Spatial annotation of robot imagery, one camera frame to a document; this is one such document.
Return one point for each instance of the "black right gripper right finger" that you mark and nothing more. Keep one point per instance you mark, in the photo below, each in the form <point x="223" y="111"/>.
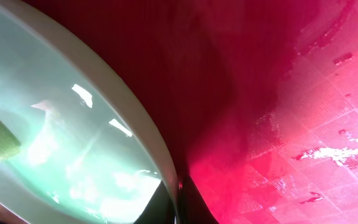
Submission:
<point x="192" y="207"/>

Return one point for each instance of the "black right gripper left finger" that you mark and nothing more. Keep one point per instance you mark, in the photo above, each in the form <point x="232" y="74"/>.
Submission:
<point x="159" y="209"/>

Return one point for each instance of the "light green plate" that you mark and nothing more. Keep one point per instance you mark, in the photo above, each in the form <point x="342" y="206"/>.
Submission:
<point x="90" y="153"/>

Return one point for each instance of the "red plastic tray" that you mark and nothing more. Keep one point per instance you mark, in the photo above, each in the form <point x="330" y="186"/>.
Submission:
<point x="256" y="100"/>

